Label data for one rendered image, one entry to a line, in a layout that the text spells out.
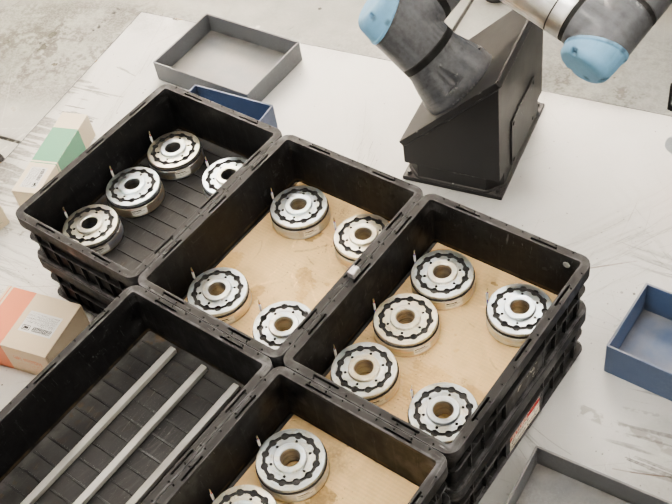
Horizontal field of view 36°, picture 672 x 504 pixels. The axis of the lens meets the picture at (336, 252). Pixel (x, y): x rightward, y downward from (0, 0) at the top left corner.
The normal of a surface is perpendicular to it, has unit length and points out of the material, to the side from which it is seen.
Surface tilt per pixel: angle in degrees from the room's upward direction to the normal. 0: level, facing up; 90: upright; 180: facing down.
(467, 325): 0
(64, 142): 0
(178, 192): 0
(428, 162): 90
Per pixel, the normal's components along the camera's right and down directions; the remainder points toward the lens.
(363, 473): -0.13, -0.66
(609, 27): -0.07, -0.18
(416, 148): -0.40, 0.72
